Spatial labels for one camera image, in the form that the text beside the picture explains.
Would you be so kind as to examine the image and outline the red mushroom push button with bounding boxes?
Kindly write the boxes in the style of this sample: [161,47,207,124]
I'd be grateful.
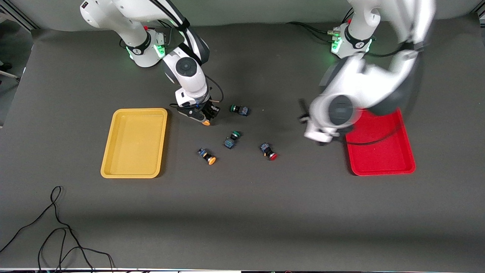
[260,142,278,161]

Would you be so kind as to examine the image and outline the yellow plastic tray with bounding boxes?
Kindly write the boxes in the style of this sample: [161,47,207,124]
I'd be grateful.
[100,108,168,179]

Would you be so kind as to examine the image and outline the red plastic tray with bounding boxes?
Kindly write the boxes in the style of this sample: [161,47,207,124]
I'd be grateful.
[346,107,416,176]

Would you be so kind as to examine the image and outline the black left arm base cables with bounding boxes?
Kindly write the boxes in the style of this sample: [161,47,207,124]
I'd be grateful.
[286,9,355,43]

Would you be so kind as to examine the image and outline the black arm base cables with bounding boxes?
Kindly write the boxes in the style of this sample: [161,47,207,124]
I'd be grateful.
[143,21,174,49]
[286,9,355,43]

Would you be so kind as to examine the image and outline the aluminium frame rail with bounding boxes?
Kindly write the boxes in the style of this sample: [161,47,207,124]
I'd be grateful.
[0,6,38,30]

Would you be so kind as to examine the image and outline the thin black loose cable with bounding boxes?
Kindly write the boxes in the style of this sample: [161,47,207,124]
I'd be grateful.
[0,186,115,273]

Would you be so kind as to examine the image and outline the black right arm base cables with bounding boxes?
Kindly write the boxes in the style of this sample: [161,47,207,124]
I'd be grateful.
[143,21,174,49]

